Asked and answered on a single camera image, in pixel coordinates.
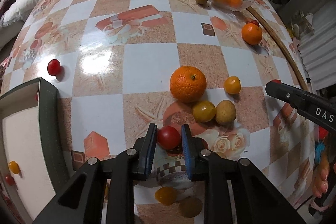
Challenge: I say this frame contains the brown longan fruit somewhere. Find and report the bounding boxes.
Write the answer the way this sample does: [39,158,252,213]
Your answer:
[215,100,236,126]

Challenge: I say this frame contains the red cherry tomato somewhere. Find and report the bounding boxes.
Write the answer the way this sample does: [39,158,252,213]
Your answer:
[251,20,260,27]
[47,59,62,76]
[157,126,181,150]
[5,174,15,186]

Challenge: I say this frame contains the person's hand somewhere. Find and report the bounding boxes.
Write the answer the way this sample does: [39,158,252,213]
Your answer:
[312,134,336,200]

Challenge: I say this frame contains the red cherry tomato in tray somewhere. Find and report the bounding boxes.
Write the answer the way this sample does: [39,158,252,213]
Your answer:
[5,174,15,186]

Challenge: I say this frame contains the yellow cherry tomato in tray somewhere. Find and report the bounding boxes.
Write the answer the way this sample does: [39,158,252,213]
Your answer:
[8,161,21,174]

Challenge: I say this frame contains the large orange on table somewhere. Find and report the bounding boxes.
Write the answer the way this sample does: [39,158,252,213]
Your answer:
[241,23,263,46]

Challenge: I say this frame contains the white tray with dark rim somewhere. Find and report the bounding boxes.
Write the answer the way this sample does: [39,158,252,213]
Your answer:
[1,77,70,223]

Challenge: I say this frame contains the wooden table edge rim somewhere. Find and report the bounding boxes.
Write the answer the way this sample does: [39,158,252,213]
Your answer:
[246,6,309,91]

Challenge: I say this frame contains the red cherry tomato by tray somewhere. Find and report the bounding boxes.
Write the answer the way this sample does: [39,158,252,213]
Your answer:
[47,59,62,76]

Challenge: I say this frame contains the checkered patterned tablecloth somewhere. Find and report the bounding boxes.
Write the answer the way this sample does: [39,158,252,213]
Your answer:
[1,0,314,208]

